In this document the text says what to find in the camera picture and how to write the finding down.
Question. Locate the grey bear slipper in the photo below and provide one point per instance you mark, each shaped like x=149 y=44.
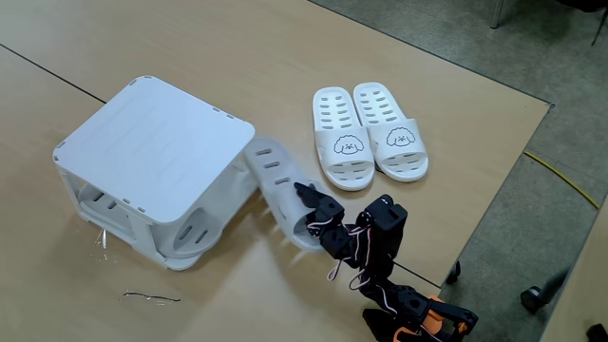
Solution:
x=278 y=190
x=190 y=233

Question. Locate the white dog slipper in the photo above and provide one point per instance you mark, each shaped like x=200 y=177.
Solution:
x=344 y=157
x=399 y=147

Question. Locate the white two-shelf shoe rack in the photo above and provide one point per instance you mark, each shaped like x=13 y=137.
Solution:
x=157 y=147

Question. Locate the black table caster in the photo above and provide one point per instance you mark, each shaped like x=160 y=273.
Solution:
x=453 y=273

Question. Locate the clear tape strip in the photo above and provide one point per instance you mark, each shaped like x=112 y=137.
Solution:
x=152 y=297

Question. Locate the black chair base caster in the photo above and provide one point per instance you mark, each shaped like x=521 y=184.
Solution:
x=532 y=298

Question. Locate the metal chair leg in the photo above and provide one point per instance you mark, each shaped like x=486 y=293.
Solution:
x=497 y=14

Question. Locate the black floor object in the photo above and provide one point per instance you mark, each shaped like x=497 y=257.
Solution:
x=597 y=333

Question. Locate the dark chair leg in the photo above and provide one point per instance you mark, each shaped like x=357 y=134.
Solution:
x=600 y=26

